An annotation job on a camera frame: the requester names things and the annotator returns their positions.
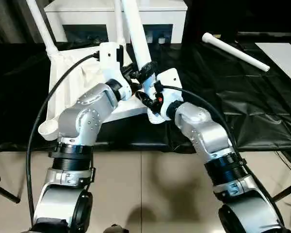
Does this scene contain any white plastic table leg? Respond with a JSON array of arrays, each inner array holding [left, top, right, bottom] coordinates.
[[201, 32, 271, 73], [26, 0, 61, 58], [121, 0, 165, 125], [113, 0, 127, 47]]

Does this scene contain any black folding table frame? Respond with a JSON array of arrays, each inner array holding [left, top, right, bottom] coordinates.
[[0, 175, 22, 204]]

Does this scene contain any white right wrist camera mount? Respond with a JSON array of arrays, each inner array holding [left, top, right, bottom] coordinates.
[[156, 67, 184, 121]]

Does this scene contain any dark long bar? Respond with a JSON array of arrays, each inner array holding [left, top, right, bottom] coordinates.
[[236, 31, 291, 37]]

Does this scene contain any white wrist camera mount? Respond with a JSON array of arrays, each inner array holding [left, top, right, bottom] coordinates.
[[98, 42, 132, 100], [156, 67, 184, 121]]

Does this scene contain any white plastic table top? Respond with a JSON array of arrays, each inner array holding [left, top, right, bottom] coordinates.
[[38, 41, 149, 142]]

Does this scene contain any white sideboard cabinet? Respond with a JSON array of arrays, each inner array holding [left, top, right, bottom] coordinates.
[[43, 0, 188, 45]]

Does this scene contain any black work mat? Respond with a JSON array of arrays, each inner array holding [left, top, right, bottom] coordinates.
[[0, 41, 291, 154]]

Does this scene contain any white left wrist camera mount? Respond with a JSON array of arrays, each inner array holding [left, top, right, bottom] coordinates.
[[98, 42, 132, 100]]

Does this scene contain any grey curtain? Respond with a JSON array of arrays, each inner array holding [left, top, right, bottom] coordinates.
[[0, 0, 47, 47]]

